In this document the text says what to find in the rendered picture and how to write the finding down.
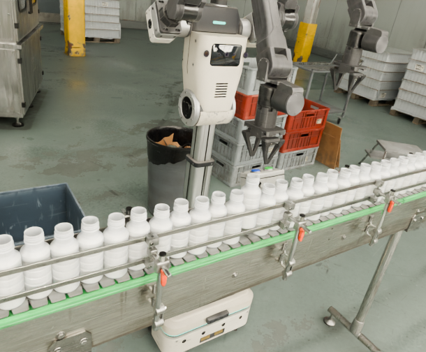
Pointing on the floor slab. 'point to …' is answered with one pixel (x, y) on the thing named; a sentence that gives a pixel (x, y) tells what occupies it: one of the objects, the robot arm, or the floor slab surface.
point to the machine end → (8, 57)
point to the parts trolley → (322, 84)
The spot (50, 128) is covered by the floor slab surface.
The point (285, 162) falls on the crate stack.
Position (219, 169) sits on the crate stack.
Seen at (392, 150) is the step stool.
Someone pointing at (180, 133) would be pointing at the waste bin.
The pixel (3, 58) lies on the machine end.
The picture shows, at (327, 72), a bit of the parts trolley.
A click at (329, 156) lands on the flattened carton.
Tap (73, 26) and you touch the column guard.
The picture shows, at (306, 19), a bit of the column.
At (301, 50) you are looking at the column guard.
